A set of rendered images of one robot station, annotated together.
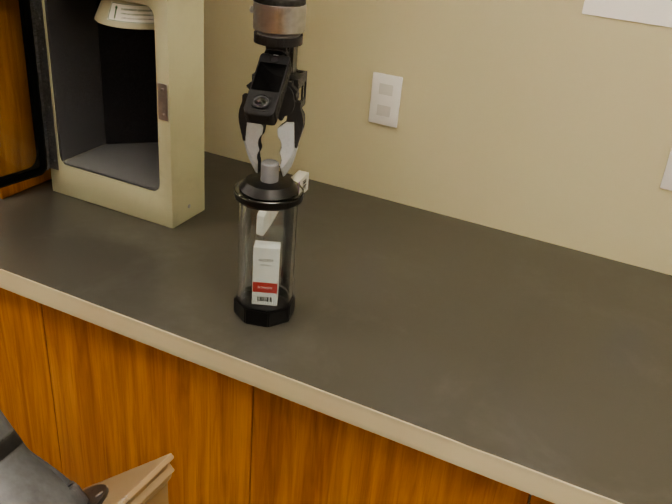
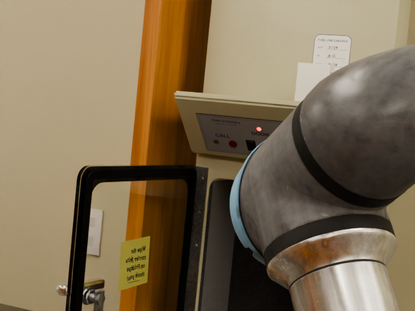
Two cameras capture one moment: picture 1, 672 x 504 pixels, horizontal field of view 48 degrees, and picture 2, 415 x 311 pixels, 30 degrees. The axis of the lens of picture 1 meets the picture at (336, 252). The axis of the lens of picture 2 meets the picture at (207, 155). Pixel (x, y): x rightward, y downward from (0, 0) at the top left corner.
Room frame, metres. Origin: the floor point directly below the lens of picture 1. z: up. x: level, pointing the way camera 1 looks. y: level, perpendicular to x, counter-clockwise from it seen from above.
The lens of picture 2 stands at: (0.14, 0.63, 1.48)
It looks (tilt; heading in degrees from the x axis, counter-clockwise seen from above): 3 degrees down; 359
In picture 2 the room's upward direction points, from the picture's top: 6 degrees clockwise
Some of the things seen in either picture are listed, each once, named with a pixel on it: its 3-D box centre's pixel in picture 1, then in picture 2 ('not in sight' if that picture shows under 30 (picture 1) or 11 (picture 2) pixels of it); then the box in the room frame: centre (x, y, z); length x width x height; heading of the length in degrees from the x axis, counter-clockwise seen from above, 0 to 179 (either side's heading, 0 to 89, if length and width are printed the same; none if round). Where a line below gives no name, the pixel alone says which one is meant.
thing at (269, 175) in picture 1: (269, 181); not in sight; (1.08, 0.11, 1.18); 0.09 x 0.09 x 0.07
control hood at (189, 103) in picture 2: not in sight; (276, 131); (1.36, 0.50, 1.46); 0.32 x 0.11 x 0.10; 66
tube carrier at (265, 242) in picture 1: (266, 249); not in sight; (1.08, 0.11, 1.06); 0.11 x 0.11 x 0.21
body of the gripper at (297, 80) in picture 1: (278, 73); not in sight; (1.11, 0.11, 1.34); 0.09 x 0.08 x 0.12; 171
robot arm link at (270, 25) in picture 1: (277, 18); not in sight; (1.10, 0.11, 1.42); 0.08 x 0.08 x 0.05
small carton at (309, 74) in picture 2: not in sight; (314, 84); (1.34, 0.45, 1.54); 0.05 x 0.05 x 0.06; 72
